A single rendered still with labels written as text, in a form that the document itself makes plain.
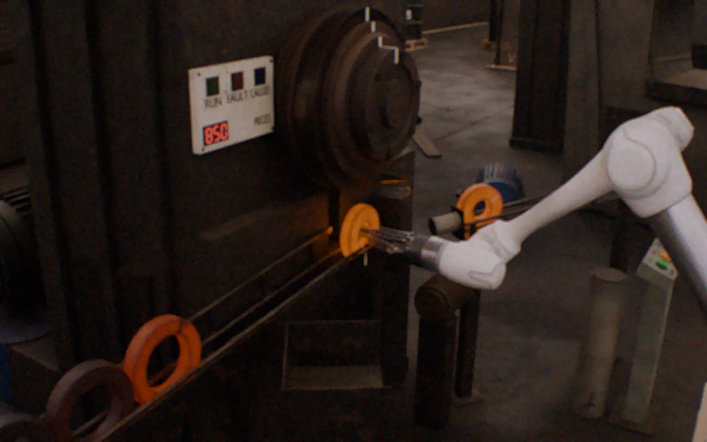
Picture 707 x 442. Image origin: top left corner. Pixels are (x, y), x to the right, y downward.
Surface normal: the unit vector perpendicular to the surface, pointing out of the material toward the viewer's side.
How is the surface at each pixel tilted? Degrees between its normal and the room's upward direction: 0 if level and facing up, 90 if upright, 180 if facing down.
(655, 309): 90
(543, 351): 0
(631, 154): 88
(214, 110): 90
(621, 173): 83
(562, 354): 0
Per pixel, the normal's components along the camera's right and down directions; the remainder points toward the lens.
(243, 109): 0.85, 0.19
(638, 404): -0.53, 0.29
